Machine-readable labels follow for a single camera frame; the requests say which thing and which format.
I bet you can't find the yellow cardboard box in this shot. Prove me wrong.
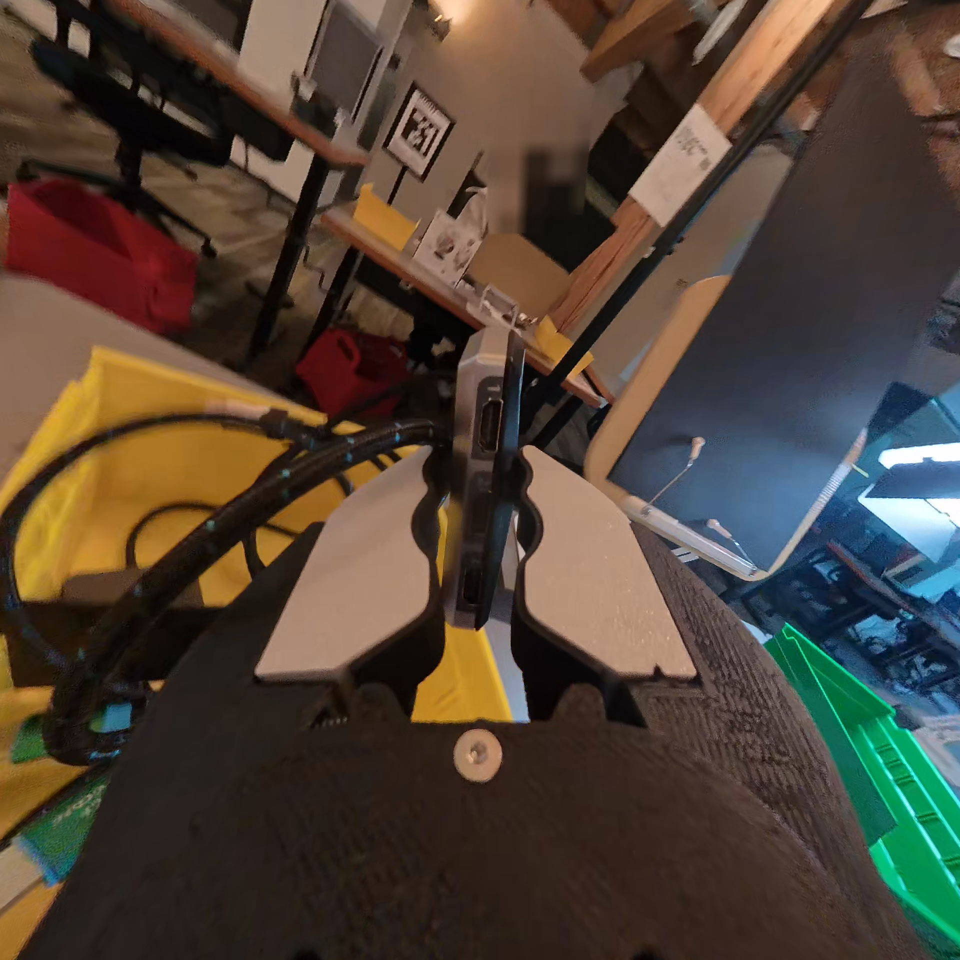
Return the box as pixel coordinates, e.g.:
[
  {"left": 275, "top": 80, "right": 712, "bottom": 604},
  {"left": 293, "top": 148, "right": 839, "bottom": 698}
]
[{"left": 352, "top": 182, "right": 421, "bottom": 249}]

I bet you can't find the framed marker sign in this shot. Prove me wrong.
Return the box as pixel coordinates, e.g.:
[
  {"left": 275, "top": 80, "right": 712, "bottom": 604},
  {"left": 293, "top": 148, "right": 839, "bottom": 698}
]
[{"left": 382, "top": 81, "right": 457, "bottom": 183}]

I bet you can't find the yellow plastic bin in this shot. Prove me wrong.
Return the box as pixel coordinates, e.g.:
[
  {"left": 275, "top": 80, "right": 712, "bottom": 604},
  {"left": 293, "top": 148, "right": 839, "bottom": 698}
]
[{"left": 0, "top": 345, "right": 530, "bottom": 960}]

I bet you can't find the black bin divider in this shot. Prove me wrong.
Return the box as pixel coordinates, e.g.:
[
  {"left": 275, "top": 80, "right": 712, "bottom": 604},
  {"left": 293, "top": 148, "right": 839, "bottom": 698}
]
[{"left": 7, "top": 570, "right": 219, "bottom": 691}]

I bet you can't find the black board with wooden rim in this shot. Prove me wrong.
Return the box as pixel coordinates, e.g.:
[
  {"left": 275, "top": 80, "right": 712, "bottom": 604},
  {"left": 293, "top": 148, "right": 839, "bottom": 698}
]
[{"left": 585, "top": 45, "right": 960, "bottom": 582}]

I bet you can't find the white picture card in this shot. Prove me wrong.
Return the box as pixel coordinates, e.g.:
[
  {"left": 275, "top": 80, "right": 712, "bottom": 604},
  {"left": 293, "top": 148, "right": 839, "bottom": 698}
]
[{"left": 411, "top": 210, "right": 481, "bottom": 286}]

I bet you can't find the wooden post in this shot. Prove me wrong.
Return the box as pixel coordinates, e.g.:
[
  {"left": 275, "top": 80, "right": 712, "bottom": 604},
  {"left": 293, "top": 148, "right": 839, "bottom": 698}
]
[{"left": 551, "top": 0, "right": 845, "bottom": 335}]

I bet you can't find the white notice paper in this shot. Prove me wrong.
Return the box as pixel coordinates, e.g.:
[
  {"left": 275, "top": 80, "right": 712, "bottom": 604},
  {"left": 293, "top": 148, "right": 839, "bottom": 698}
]
[{"left": 628, "top": 103, "right": 732, "bottom": 226}]

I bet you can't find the black office chair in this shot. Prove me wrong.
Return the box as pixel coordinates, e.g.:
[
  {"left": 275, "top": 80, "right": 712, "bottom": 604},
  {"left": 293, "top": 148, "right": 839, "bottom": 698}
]
[{"left": 30, "top": 0, "right": 294, "bottom": 260}]

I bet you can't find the green plastic bin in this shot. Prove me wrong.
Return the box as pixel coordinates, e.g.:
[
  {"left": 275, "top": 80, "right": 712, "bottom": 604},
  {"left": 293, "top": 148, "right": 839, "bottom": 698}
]
[{"left": 761, "top": 622, "right": 960, "bottom": 960}]

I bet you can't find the silver HDMI switch hub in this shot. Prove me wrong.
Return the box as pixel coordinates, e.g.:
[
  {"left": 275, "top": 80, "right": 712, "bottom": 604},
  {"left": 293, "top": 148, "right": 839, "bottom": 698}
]
[{"left": 447, "top": 330, "right": 528, "bottom": 631}]

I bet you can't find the small red bag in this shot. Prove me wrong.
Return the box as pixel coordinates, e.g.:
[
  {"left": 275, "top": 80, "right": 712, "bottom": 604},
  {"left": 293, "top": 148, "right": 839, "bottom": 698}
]
[{"left": 294, "top": 326, "right": 410, "bottom": 417}]

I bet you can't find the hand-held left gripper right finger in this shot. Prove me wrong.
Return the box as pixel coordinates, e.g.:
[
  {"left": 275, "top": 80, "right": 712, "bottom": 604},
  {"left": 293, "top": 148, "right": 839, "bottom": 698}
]
[{"left": 511, "top": 444, "right": 700, "bottom": 685}]

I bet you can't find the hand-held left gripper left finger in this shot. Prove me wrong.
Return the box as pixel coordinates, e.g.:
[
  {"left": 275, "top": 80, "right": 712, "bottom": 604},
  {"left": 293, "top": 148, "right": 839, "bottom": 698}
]
[{"left": 253, "top": 446, "right": 449, "bottom": 685}]

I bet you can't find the large red bag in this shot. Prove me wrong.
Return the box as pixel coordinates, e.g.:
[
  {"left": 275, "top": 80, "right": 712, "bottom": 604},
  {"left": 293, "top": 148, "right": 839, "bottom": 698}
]
[{"left": 3, "top": 176, "right": 200, "bottom": 335}]

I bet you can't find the small yellow box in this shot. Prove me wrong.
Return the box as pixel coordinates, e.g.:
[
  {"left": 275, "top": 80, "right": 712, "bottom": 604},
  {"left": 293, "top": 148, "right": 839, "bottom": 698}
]
[{"left": 536, "top": 315, "right": 594, "bottom": 376}]

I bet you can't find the wooden desk with black legs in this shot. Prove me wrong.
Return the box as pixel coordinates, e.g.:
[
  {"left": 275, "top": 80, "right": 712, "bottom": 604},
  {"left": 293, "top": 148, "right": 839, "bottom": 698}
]
[{"left": 105, "top": 0, "right": 372, "bottom": 369}]

